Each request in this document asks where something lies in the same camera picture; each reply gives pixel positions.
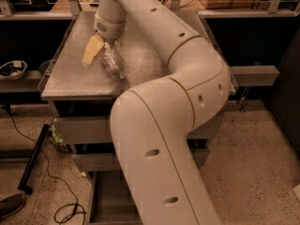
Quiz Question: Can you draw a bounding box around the grey top drawer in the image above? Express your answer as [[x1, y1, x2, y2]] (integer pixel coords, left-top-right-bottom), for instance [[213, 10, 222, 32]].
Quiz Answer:
[[53, 112, 224, 144]]

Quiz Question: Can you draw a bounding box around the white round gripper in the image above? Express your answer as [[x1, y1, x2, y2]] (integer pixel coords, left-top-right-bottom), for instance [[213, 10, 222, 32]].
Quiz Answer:
[[82, 12, 127, 68]]

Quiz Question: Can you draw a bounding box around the bowl with dark contents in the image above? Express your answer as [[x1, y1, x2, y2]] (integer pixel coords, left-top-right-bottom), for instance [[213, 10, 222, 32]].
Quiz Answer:
[[0, 60, 27, 80]]

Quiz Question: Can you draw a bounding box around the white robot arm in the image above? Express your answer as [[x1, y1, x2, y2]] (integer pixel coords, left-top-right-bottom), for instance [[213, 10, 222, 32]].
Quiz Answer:
[[94, 0, 231, 225]]

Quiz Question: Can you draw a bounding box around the grey middle drawer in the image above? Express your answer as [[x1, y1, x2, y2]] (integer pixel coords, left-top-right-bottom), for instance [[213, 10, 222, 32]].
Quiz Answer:
[[72, 148, 210, 173]]

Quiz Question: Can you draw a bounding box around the green patterned bag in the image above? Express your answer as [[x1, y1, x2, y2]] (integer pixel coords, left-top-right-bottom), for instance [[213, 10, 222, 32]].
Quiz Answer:
[[50, 124, 69, 153]]

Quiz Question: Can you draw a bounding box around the dark shoe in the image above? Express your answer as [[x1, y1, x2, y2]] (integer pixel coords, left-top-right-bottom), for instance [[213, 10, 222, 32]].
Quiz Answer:
[[0, 193, 25, 218]]

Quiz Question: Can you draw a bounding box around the clear plastic water bottle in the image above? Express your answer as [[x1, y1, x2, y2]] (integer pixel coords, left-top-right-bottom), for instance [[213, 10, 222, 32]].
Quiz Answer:
[[101, 43, 126, 81]]

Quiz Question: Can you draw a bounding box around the grey open bottom drawer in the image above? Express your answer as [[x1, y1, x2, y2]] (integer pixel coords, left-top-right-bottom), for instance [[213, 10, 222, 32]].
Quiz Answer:
[[86, 171, 143, 225]]

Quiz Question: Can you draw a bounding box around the black bar on floor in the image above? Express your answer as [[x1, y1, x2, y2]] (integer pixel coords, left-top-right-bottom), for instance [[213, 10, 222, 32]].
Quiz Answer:
[[18, 124, 49, 195]]

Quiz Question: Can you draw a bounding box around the black floor cable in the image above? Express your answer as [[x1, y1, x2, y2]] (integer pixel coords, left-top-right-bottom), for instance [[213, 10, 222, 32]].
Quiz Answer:
[[2, 104, 87, 225]]

